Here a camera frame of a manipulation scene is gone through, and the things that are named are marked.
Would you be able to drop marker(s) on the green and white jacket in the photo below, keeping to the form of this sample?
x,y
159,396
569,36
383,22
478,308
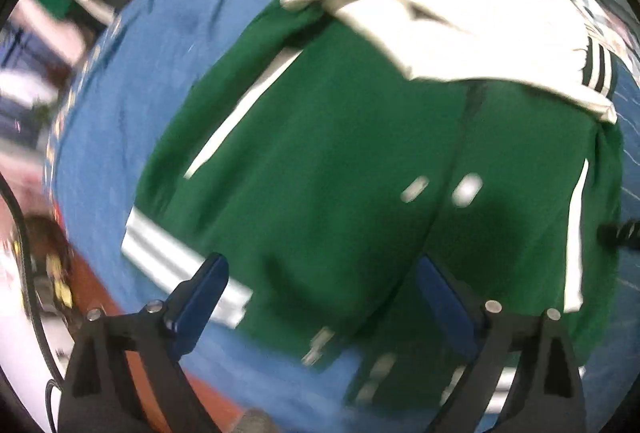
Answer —
x,y
340,153

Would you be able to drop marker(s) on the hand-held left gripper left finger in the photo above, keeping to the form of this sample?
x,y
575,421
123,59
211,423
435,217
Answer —
x,y
200,298

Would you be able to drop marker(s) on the blue striped blanket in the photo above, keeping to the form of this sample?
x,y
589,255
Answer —
x,y
150,38

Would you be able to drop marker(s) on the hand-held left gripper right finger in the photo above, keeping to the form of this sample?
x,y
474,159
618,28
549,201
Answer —
x,y
445,298

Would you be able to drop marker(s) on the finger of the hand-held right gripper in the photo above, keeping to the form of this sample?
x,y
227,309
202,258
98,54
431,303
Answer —
x,y
620,235

